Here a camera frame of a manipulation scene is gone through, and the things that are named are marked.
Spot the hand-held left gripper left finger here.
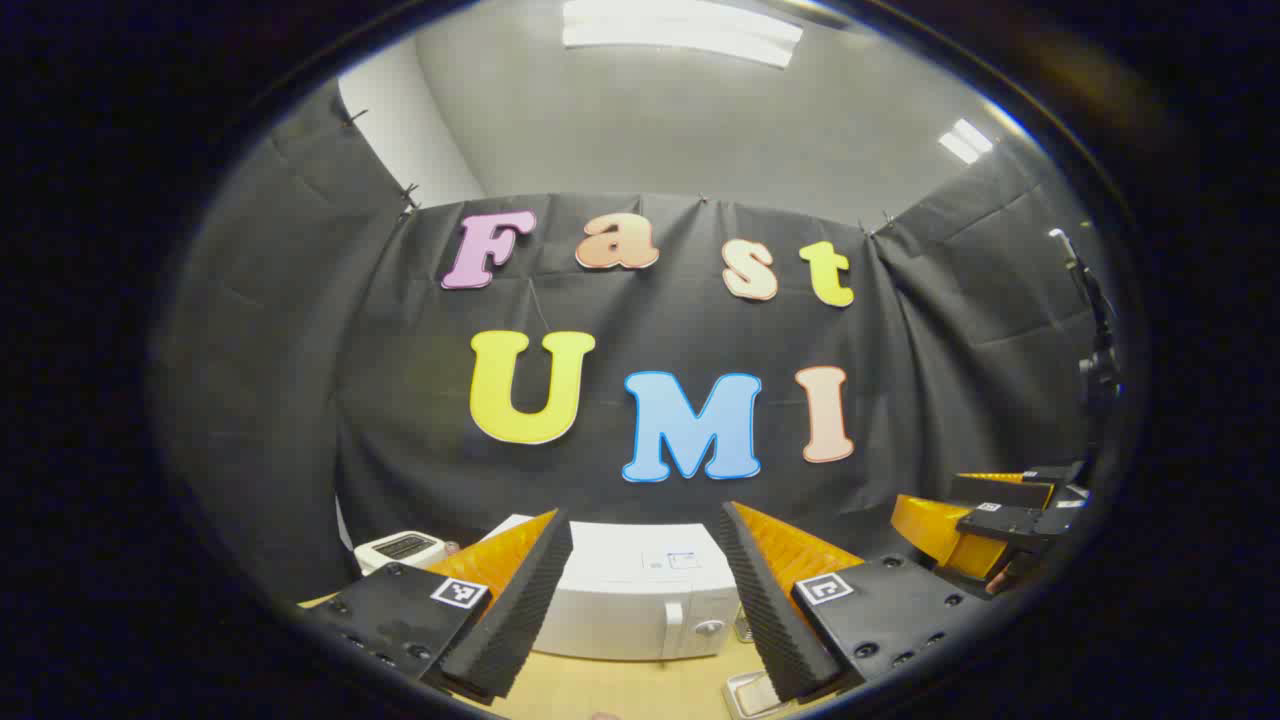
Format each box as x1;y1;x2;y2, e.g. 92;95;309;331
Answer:
300;508;575;701

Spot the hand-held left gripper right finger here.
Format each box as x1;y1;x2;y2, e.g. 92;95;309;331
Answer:
712;500;1001;704

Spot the white microwave oven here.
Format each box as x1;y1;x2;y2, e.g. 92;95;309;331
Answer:
480;515;746;661

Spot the white rectangular tray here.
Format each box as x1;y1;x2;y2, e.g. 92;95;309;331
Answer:
722;670;793;719

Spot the white toaster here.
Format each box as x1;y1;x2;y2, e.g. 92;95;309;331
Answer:
353;531;451;578

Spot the small ceiling light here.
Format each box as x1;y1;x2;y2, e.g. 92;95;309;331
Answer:
938;118;994;165

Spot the black backdrop cloth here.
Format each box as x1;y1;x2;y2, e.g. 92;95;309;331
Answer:
150;80;1111;601

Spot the long ceiling light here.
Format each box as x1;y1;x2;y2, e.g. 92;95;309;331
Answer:
562;0;804;69

